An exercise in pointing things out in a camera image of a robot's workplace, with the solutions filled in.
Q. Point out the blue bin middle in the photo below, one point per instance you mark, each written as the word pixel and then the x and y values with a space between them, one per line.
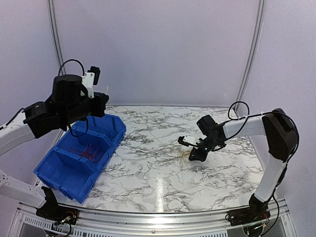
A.
pixel 94 148

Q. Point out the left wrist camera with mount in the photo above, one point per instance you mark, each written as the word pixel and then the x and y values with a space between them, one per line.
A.
pixel 89 80

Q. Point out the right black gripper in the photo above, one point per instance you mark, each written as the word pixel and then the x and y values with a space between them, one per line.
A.
pixel 201 157

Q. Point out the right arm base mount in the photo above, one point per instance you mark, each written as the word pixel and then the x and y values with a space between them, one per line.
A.
pixel 247 213

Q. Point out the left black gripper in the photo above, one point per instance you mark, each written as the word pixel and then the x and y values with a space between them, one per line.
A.
pixel 101 98

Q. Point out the blue bin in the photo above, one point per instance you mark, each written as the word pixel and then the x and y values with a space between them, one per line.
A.
pixel 70 174
pixel 94 148
pixel 106 132

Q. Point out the aluminium front frame rail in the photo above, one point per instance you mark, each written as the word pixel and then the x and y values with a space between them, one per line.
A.
pixel 101 223

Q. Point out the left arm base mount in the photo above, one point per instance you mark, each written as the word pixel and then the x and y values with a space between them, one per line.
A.
pixel 51 210

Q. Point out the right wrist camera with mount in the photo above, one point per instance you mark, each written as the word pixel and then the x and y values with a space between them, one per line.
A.
pixel 189 141

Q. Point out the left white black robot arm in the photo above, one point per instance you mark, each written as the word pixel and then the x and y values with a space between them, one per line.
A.
pixel 72 99

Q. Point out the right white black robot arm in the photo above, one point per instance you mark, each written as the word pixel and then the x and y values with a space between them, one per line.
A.
pixel 282 138

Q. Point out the right aluminium corner post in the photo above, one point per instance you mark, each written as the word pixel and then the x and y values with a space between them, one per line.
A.
pixel 253 49

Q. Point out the blue bin far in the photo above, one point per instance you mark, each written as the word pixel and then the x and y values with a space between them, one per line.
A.
pixel 106 132

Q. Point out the blue bin near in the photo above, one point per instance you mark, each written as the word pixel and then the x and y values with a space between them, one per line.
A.
pixel 70 174

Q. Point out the left aluminium corner post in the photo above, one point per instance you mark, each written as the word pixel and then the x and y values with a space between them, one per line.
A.
pixel 55 35

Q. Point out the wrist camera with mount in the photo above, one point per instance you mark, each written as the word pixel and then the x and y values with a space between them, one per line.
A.
pixel 89 80
pixel 189 141

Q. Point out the aluminium corner post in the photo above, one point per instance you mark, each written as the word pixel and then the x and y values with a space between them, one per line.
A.
pixel 253 49
pixel 55 35

